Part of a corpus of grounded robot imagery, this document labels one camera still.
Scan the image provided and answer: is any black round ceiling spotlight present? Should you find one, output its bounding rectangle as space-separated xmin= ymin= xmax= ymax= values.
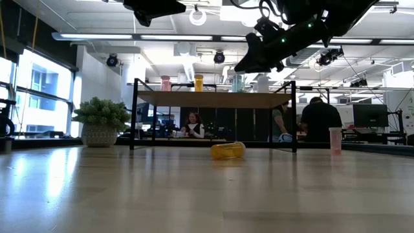
xmin=105 ymin=53 xmax=119 ymax=68
xmin=213 ymin=50 xmax=226 ymax=65

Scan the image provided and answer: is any person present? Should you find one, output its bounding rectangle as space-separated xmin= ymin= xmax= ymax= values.
xmin=300 ymin=96 xmax=343 ymax=143
xmin=180 ymin=111 xmax=206 ymax=139
xmin=271 ymin=102 xmax=290 ymax=143

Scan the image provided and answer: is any white ring lamp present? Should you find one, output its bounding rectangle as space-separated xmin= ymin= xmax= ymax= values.
xmin=189 ymin=8 xmax=208 ymax=27

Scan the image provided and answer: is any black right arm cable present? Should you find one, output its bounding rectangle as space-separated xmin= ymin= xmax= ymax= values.
xmin=229 ymin=0 xmax=292 ymax=25

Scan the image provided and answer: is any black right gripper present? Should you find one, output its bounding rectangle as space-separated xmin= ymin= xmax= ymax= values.
xmin=235 ymin=17 xmax=331 ymax=74

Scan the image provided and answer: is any large window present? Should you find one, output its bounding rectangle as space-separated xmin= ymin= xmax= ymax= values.
xmin=0 ymin=48 xmax=75 ymax=139

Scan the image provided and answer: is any black equipment stand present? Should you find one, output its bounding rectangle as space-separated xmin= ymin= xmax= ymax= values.
xmin=387 ymin=109 xmax=409 ymax=146

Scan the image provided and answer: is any black ceiling track spotlight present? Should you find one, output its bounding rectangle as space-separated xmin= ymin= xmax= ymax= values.
xmin=316 ymin=47 xmax=344 ymax=67
xmin=350 ymin=77 xmax=369 ymax=88

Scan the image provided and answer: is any black ceiling rail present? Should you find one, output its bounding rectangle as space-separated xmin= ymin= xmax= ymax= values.
xmin=376 ymin=0 xmax=399 ymax=14

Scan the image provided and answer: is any green plant in white pot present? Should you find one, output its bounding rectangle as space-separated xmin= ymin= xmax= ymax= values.
xmin=71 ymin=96 xmax=132 ymax=148

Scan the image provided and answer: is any black computer monitor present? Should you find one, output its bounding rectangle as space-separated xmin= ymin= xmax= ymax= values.
xmin=138 ymin=103 xmax=152 ymax=124
xmin=352 ymin=103 xmax=389 ymax=128

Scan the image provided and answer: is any black curved equipment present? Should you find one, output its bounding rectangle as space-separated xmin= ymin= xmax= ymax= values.
xmin=0 ymin=98 xmax=17 ymax=139

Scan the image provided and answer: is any yellow power cable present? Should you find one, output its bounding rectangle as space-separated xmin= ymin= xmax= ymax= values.
xmin=17 ymin=0 xmax=41 ymax=139

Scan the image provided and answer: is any wooden shelf black metal frame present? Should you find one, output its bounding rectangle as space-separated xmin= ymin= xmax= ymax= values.
xmin=129 ymin=77 xmax=298 ymax=153

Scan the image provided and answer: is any silver ventilation duct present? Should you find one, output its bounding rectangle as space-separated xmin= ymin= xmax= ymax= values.
xmin=286 ymin=35 xmax=378 ymax=67

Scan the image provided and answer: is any teal medicine bottle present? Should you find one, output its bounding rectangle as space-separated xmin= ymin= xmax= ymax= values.
xmin=231 ymin=74 xmax=244 ymax=93

